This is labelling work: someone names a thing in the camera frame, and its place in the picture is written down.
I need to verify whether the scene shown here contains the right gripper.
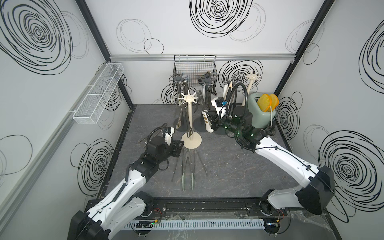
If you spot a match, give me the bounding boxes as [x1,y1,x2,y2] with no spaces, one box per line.
[203,109,243,138]

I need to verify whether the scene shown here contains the dark grey rack stand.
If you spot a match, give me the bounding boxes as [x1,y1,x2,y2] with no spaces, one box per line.
[194,72,212,115]
[171,74,190,130]
[211,79,238,136]

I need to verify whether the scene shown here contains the cream tongs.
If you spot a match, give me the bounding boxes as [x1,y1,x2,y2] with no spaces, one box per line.
[202,111,214,133]

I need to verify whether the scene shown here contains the cream rack stand front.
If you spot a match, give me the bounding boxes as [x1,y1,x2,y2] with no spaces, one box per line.
[179,91,202,150]

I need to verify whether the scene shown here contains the cream rack stand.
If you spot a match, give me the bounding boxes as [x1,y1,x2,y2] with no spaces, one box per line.
[179,91,202,150]
[242,74,261,95]

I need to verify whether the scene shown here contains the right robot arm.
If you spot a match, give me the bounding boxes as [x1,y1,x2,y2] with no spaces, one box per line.
[202,83,335,216]

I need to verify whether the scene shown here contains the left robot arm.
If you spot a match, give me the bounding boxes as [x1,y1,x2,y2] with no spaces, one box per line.
[67,126,185,240]

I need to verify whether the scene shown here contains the green tipped tongs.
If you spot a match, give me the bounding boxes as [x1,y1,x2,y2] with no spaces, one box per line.
[181,148,195,192]

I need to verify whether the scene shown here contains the cream rack stand rear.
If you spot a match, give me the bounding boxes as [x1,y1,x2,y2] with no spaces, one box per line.
[242,74,261,95]

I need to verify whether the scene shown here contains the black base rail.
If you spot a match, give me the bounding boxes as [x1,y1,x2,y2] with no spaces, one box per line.
[133,192,289,217]

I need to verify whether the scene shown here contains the black wire basket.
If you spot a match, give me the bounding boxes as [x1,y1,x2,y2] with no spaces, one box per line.
[172,55,218,87]

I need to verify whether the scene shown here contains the white wire shelf basket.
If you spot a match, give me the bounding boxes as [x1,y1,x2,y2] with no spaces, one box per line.
[73,63,124,125]

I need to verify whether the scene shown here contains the grey cable duct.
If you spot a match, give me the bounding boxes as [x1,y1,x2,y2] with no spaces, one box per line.
[123,219,265,231]

